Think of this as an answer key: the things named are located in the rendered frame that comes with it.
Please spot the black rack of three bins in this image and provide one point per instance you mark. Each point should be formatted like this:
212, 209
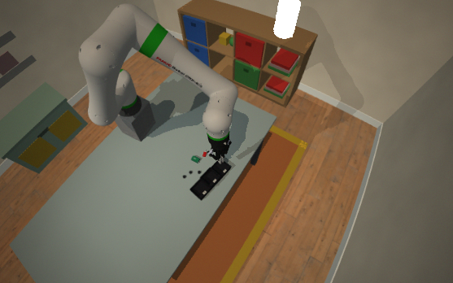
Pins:
210, 178

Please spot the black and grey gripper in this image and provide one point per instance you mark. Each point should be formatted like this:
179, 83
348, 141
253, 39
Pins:
221, 150

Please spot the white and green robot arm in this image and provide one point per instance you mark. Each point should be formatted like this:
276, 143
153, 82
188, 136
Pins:
103, 53

